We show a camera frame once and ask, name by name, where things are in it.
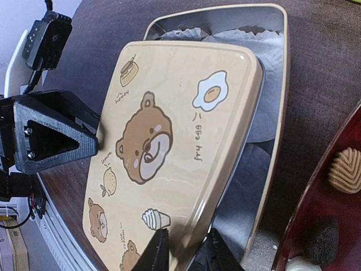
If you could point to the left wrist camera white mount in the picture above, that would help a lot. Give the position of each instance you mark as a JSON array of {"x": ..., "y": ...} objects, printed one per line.
[{"x": 38, "y": 49}]

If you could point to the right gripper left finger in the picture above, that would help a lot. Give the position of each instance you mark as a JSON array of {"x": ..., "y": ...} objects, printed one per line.
[{"x": 156, "y": 255}]

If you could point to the red round tray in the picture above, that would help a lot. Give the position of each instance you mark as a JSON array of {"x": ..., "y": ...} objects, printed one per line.
[{"x": 320, "y": 199}]

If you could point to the beige bear tin lid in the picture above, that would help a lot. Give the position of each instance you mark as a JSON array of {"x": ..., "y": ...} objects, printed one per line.
[{"x": 174, "y": 123}]

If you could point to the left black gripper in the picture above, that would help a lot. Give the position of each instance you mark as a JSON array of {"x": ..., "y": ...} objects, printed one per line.
[{"x": 41, "y": 131}]

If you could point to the beige metal tin box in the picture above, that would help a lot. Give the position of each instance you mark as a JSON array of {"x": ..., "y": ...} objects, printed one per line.
[{"x": 263, "y": 28}]

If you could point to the dark chocolate beside white round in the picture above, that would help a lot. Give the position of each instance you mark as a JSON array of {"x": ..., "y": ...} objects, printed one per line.
[{"x": 321, "y": 242}]

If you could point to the white round chocolate left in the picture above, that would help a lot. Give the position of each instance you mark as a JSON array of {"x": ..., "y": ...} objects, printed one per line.
[{"x": 299, "y": 263}]

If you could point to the ridged caramel chocolate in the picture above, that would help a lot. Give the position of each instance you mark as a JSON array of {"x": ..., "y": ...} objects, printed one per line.
[{"x": 344, "y": 171}]

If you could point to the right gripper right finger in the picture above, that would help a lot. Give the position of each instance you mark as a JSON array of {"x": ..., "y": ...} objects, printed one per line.
[{"x": 216, "y": 254}]

